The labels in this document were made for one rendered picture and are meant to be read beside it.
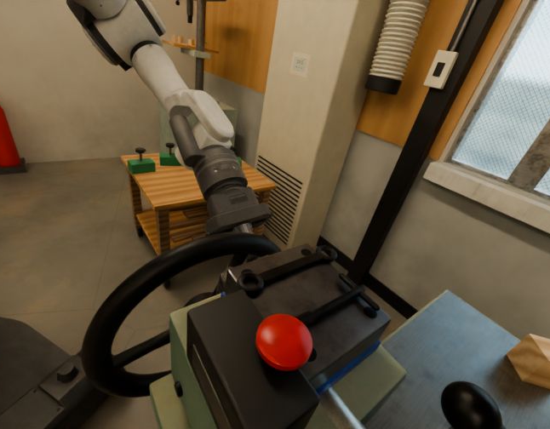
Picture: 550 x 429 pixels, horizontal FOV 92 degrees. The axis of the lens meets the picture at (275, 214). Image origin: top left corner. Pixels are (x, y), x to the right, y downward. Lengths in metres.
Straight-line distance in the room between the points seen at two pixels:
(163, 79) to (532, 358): 0.67
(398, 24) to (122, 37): 1.07
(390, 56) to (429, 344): 1.21
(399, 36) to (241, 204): 1.10
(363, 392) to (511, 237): 1.27
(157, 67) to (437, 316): 0.62
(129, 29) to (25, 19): 2.20
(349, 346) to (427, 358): 0.18
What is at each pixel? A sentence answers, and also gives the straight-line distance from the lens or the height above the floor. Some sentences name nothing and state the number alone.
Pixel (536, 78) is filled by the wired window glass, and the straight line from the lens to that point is 1.47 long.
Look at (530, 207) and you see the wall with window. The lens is 1.35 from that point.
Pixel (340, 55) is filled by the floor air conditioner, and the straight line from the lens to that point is 1.40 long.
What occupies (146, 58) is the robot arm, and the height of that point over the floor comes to 1.09.
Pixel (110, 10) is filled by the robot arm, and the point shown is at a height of 1.16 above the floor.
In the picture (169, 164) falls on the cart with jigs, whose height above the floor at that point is 0.54.
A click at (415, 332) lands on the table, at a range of 0.38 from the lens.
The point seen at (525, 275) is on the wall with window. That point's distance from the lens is 1.49.
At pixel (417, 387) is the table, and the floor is 0.90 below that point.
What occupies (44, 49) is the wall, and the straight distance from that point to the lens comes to 2.84.
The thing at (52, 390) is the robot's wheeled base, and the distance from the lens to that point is 1.12.
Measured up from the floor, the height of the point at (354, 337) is 1.00.
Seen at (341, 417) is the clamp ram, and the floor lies 0.96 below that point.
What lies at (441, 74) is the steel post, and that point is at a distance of 1.37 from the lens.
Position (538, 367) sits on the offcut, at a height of 0.93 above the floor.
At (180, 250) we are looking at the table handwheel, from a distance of 0.30.
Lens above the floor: 1.15
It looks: 31 degrees down
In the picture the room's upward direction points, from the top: 12 degrees clockwise
